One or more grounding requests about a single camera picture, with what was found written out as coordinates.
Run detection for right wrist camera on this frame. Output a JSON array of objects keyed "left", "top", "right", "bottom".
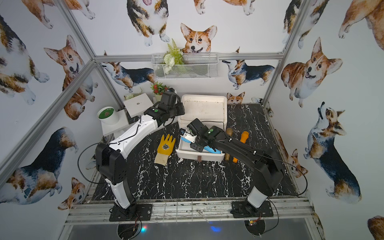
[{"left": 180, "top": 129, "right": 196, "bottom": 143}]

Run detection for small white flower plant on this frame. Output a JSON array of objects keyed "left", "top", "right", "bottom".
[{"left": 124, "top": 91, "right": 143, "bottom": 101}]

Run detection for white wire wall basket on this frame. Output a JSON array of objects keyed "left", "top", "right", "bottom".
[{"left": 151, "top": 54, "right": 219, "bottom": 80}]

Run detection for green fern plant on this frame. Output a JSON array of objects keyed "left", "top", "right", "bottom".
[{"left": 163, "top": 39, "right": 185, "bottom": 75}]

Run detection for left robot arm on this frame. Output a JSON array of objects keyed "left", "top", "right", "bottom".
[{"left": 96, "top": 88, "right": 185, "bottom": 210}]

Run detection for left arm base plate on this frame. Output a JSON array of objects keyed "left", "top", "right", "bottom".
[{"left": 109, "top": 203, "right": 153, "bottom": 222}]

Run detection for gold microphone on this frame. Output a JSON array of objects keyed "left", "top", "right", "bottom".
[{"left": 225, "top": 128, "right": 233, "bottom": 162}]

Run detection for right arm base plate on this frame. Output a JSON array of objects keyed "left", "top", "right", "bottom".
[{"left": 230, "top": 201, "right": 274, "bottom": 219}]

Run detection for orange microphone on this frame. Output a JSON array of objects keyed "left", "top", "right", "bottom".
[{"left": 233, "top": 131, "right": 249, "bottom": 164}]

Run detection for yellow work glove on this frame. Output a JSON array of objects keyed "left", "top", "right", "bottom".
[{"left": 155, "top": 134, "right": 176, "bottom": 166}]

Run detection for white cup green inside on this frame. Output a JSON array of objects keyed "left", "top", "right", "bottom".
[{"left": 97, "top": 107, "right": 119, "bottom": 126}]

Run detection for white stepped display shelf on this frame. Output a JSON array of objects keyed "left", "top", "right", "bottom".
[{"left": 101, "top": 94, "right": 153, "bottom": 143}]

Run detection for blue microphone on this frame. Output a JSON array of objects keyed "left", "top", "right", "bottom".
[{"left": 181, "top": 137, "right": 222, "bottom": 154}]

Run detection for white drawer cabinet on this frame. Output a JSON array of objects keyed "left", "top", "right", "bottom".
[{"left": 176, "top": 95, "right": 228, "bottom": 162}]

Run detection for green pot red flowers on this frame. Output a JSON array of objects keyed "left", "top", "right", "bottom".
[{"left": 151, "top": 82, "right": 169, "bottom": 102}]

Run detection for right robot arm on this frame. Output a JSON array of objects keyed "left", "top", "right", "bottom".
[{"left": 187, "top": 119, "right": 285, "bottom": 208}]

